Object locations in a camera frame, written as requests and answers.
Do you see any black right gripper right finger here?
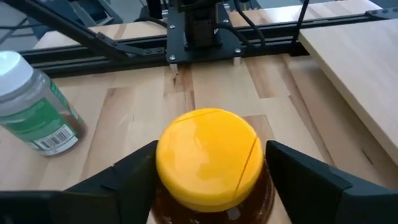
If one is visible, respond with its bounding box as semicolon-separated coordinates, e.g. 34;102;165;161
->
266;139;398;224

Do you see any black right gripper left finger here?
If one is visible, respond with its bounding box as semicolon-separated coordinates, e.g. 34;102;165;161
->
0;140;159;224

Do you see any green label bottle white cap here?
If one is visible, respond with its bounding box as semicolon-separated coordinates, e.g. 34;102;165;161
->
0;50;88;156

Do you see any amber bottle with yellow cap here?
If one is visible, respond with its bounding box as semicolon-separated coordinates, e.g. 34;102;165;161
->
150;108;276;224

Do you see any wooden shelf with black frame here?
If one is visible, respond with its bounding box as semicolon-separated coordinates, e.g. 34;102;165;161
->
290;0;398;166

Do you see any black left arm base cable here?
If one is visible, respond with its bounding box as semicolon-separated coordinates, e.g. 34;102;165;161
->
231;0;268;50

